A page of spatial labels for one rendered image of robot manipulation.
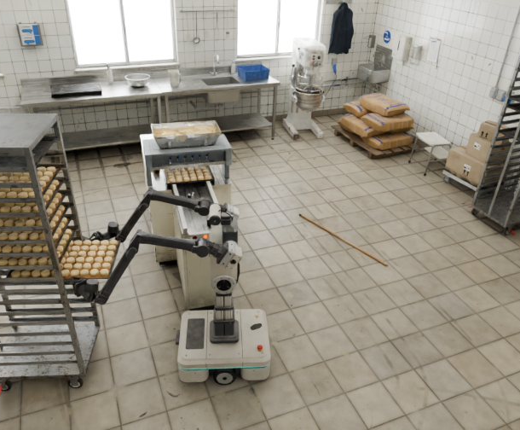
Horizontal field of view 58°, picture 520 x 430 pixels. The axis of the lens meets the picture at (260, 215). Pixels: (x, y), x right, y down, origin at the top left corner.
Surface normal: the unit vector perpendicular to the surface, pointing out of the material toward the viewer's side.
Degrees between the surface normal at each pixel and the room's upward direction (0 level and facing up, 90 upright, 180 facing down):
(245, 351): 0
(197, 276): 90
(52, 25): 90
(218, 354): 0
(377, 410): 0
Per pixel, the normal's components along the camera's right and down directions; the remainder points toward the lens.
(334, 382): 0.04, -0.85
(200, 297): 0.27, 0.51
